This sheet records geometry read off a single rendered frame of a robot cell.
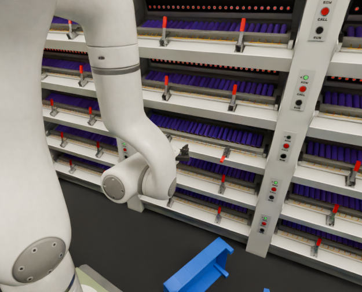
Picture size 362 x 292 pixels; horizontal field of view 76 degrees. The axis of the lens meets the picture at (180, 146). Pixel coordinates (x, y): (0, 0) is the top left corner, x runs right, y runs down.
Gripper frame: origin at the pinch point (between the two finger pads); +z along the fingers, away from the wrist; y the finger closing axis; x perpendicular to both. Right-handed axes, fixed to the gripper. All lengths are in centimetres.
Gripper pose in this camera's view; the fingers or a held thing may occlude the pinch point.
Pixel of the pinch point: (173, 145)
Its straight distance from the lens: 78.6
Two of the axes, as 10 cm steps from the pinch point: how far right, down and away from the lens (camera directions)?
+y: 9.1, 2.3, -3.4
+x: 1.0, -9.3, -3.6
